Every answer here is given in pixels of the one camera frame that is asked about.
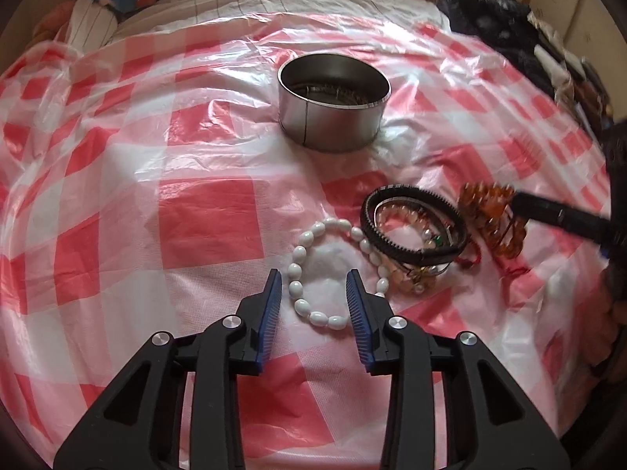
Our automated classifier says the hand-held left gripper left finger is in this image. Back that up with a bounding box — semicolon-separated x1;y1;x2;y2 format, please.
54;268;284;470

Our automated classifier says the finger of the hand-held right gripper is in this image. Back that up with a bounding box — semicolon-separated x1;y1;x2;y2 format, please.
512;190;614;249

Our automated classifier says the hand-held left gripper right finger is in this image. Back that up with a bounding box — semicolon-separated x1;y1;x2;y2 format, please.
345;269;571;470

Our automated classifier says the amber bead bracelet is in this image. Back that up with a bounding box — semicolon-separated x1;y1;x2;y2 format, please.
458;181;529;259

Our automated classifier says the black leather bracelet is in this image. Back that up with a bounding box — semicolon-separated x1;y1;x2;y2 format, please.
360;185;472;266

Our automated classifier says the white bead bracelet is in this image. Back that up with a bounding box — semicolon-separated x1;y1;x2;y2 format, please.
289;220;390;331

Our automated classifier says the pink bead bracelet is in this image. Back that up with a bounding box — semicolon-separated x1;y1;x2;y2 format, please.
375;206;442;299

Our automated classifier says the round metal tin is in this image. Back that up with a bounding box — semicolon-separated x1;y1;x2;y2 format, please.
277;53;391;152

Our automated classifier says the person's right hand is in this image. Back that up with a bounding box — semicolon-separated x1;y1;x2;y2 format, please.
588;274;627;383

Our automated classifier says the red checkered plastic sheet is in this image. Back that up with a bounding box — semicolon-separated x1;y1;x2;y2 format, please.
0;12;613;470

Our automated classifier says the black clothing pile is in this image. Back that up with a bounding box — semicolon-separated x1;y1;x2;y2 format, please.
436;0;613;128

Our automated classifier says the white striped quilt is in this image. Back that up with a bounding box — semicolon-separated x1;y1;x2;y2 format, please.
54;0;451;54

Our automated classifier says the pink cloth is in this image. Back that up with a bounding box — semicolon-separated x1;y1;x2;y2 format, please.
29;0;74;45

